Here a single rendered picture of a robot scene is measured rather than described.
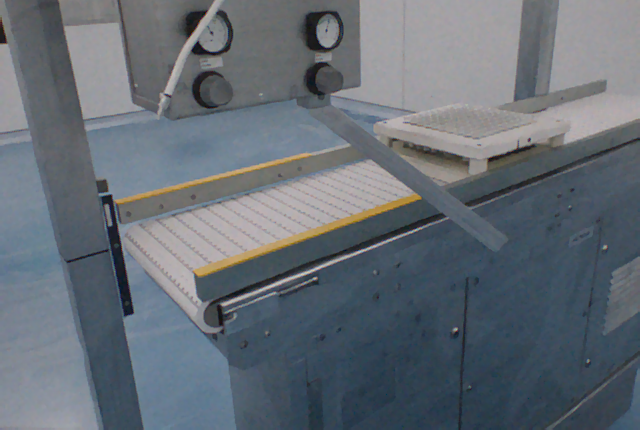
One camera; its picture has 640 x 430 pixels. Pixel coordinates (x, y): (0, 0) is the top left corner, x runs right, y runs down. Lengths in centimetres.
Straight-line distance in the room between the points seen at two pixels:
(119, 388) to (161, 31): 64
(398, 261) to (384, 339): 18
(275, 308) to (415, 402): 45
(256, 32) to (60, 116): 36
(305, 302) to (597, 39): 359
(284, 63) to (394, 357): 56
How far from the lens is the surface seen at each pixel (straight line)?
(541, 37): 145
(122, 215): 84
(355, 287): 74
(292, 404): 83
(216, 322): 64
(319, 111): 63
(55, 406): 208
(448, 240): 85
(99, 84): 580
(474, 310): 107
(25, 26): 79
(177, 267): 70
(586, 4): 415
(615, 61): 407
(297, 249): 65
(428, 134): 95
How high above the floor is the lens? 123
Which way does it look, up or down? 21 degrees down
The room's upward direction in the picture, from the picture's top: 3 degrees counter-clockwise
